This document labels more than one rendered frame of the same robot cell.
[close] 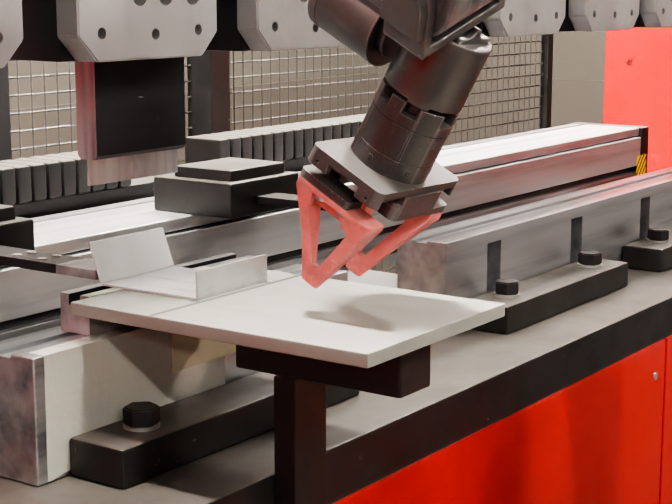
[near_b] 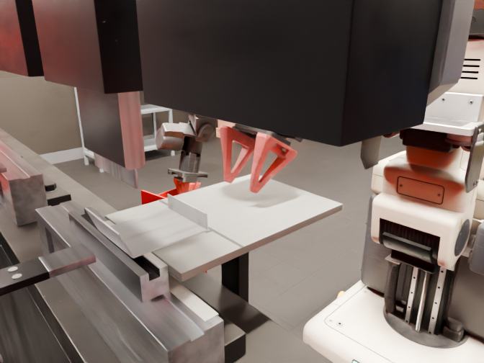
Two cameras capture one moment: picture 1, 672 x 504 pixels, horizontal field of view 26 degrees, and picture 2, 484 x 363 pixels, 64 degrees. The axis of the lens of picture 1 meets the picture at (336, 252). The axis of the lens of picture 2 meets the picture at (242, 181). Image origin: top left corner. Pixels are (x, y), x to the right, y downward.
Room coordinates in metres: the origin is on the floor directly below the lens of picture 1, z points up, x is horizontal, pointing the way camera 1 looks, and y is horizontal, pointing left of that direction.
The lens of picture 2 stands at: (0.91, 0.50, 1.21)
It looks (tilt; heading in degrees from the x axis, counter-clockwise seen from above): 20 degrees down; 284
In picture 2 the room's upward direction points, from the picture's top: straight up
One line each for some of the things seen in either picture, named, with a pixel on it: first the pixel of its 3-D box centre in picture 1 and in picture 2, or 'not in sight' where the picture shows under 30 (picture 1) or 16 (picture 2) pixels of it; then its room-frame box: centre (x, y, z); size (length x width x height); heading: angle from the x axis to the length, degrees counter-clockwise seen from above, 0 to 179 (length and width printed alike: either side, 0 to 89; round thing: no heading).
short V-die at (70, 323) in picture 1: (164, 291); (112, 246); (1.15, 0.14, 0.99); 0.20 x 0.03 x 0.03; 145
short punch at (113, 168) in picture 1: (132, 117); (109, 130); (1.12, 0.16, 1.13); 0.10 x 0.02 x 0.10; 145
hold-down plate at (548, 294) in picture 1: (550, 293); (38, 185); (1.59, -0.24, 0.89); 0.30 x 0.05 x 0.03; 145
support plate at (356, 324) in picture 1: (287, 309); (227, 212); (1.04, 0.04, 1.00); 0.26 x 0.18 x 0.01; 55
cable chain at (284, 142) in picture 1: (306, 138); not in sight; (1.98, 0.04, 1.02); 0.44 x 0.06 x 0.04; 145
